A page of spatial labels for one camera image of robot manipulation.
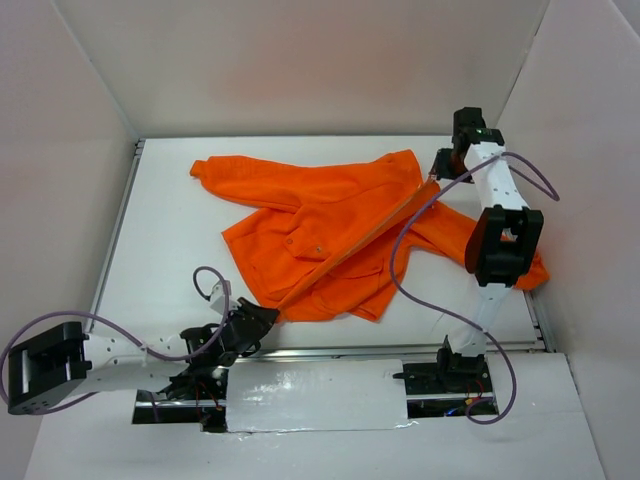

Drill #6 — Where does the orange zip jacket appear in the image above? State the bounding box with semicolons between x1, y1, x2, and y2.
188;148;551;324

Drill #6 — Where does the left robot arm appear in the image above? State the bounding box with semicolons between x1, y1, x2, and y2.
3;298;279;415

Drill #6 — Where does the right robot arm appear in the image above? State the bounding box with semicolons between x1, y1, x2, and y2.
429;107;544;391

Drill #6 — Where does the white foil-covered board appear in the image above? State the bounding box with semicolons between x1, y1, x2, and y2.
226;359;408;433

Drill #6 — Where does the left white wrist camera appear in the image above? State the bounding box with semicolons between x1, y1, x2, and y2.
209;280;233;315

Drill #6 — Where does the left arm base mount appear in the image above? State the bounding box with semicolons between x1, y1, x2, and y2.
131;367;228;433

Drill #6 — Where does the front aluminium table rail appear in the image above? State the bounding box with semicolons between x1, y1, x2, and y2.
234;341;551;363

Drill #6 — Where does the aluminium table rail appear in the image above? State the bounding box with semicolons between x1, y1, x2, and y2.
90;138;146;314
234;341;551;363
525;292;558;353

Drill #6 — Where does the right aluminium table rail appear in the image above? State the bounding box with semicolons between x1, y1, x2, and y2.
525;292;558;353

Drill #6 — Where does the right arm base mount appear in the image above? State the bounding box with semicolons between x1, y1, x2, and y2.
392;348;498;419

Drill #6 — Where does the left aluminium table rail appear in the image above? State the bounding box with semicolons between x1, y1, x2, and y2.
90;138;146;314

